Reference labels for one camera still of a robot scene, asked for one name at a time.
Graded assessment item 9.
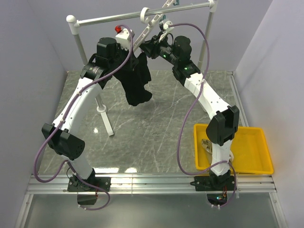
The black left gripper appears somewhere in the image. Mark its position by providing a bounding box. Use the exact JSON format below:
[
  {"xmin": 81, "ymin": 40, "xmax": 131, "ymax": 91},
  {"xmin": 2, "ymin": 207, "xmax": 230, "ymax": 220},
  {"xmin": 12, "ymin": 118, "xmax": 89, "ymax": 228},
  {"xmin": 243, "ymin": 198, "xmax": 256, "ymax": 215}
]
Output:
[{"xmin": 109, "ymin": 43, "xmax": 138, "ymax": 72}]

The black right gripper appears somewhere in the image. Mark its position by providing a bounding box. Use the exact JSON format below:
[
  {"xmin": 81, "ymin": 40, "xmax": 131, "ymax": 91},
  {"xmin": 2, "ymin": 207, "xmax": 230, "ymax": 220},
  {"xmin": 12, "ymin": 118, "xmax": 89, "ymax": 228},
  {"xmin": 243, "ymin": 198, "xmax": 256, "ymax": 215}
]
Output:
[{"xmin": 139, "ymin": 32, "xmax": 179, "ymax": 67}]

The black underwear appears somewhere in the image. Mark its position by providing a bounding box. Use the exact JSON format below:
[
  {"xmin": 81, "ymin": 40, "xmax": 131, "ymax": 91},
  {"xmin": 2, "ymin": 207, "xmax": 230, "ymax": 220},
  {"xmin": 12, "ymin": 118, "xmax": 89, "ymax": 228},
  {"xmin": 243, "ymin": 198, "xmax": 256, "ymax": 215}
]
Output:
[{"xmin": 114, "ymin": 52, "xmax": 152, "ymax": 106}]

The white plastic hanger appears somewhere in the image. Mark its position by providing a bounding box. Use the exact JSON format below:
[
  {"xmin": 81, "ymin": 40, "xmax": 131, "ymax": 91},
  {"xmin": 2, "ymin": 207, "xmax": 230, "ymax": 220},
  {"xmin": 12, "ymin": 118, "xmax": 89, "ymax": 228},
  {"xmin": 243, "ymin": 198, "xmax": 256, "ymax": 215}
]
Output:
[{"xmin": 133, "ymin": 7, "xmax": 165, "ymax": 52}]

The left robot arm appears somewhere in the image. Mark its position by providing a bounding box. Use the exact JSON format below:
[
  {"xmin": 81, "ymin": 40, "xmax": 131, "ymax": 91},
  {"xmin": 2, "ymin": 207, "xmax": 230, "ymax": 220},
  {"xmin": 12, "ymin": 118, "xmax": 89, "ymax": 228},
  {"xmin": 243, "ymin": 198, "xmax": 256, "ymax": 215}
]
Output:
[{"xmin": 40, "ymin": 38, "xmax": 133, "ymax": 191}]

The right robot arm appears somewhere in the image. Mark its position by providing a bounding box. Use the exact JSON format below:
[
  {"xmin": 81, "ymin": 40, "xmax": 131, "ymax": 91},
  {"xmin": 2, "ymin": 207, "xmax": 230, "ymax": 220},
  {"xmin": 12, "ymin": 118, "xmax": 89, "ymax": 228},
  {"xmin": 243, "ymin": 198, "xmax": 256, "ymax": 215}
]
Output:
[{"xmin": 140, "ymin": 36, "xmax": 239, "ymax": 190}]

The white metal clothes rack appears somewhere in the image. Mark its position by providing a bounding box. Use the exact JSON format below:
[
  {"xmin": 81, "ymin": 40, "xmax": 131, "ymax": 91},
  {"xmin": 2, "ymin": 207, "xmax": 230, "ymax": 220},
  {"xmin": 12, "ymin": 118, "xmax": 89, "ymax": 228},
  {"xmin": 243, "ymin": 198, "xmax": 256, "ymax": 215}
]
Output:
[{"xmin": 66, "ymin": 0, "xmax": 219, "ymax": 137}]

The beige cloth in bin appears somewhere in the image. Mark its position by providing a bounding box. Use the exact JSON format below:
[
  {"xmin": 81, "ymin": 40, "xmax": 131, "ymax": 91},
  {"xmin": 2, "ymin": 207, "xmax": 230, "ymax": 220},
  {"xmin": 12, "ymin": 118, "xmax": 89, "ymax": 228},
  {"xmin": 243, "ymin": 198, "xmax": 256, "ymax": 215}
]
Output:
[{"xmin": 201, "ymin": 139, "xmax": 212, "ymax": 154}]

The yellow plastic bin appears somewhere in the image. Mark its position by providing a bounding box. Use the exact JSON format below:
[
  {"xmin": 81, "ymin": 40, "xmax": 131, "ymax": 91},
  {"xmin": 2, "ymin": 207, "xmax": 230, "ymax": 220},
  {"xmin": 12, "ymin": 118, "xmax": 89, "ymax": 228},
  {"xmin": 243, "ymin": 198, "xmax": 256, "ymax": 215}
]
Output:
[{"xmin": 194, "ymin": 123, "xmax": 274, "ymax": 175}]

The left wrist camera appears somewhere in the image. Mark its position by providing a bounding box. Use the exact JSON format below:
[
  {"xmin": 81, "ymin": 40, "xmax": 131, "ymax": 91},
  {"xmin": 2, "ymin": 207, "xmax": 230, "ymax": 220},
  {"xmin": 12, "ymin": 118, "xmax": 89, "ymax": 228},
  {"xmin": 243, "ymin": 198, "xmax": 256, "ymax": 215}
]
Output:
[{"xmin": 115, "ymin": 26, "xmax": 134, "ymax": 50}]

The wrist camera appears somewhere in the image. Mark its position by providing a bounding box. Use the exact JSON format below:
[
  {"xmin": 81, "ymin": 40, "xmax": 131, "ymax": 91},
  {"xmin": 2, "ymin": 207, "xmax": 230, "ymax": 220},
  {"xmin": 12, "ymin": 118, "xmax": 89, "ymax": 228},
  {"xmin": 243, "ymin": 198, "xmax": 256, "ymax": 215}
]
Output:
[
  {"xmin": 159, "ymin": 20, "xmax": 174, "ymax": 36},
  {"xmin": 115, "ymin": 26, "xmax": 134, "ymax": 50}
]

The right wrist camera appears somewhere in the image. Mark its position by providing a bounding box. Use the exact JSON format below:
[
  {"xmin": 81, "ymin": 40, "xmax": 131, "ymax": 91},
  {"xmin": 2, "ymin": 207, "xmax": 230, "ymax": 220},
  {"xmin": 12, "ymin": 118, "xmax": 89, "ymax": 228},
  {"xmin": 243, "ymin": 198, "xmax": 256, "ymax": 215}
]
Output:
[{"xmin": 159, "ymin": 20, "xmax": 174, "ymax": 36}]

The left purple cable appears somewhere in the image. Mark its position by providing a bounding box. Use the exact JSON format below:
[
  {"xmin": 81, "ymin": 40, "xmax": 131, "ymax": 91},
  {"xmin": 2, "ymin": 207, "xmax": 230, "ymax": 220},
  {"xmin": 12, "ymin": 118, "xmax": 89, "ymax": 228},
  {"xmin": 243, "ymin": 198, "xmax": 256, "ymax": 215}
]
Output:
[{"xmin": 32, "ymin": 24, "xmax": 133, "ymax": 211}]

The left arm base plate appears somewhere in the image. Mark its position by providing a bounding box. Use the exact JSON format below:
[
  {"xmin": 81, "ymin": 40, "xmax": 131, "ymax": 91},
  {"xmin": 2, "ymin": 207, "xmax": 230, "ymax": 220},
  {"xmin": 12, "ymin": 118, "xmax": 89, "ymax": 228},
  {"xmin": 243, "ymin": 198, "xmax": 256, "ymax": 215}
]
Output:
[{"xmin": 67, "ymin": 176, "xmax": 111, "ymax": 192}]

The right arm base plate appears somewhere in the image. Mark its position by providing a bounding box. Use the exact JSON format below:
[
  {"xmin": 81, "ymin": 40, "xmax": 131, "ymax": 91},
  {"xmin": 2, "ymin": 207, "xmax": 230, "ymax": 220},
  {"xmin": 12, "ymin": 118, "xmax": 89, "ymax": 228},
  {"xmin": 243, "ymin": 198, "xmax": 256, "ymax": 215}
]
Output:
[{"xmin": 190, "ymin": 175, "xmax": 236, "ymax": 191}]

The aluminium front rail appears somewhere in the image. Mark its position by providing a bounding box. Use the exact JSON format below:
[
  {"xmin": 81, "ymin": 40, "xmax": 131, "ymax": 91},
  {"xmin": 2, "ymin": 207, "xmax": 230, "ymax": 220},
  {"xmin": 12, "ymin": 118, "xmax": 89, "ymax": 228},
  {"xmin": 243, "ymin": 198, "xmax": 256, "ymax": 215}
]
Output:
[{"xmin": 16, "ymin": 173, "xmax": 280, "ymax": 228}]

